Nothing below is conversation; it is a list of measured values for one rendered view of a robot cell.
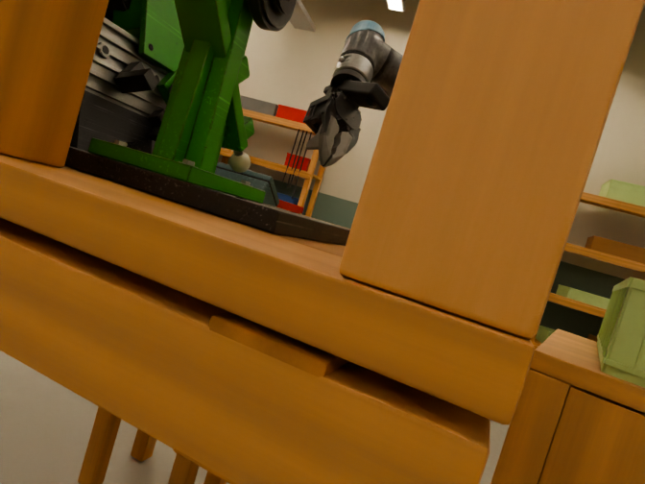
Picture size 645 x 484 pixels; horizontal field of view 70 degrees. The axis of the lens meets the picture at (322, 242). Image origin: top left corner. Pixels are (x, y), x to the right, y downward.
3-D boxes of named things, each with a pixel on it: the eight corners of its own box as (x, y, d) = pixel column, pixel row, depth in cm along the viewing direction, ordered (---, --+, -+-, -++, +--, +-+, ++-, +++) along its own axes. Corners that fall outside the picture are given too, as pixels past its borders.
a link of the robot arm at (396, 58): (415, 81, 107) (375, 55, 104) (438, 70, 96) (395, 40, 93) (398, 111, 107) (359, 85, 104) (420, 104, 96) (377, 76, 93)
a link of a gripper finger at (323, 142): (304, 171, 84) (320, 133, 88) (328, 163, 80) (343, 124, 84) (293, 160, 82) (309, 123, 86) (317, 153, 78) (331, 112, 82)
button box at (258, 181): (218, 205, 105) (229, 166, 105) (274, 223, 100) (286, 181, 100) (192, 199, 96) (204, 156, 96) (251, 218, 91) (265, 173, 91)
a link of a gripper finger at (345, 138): (316, 181, 86) (330, 144, 90) (339, 175, 82) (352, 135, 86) (304, 171, 84) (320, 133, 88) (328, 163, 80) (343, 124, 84)
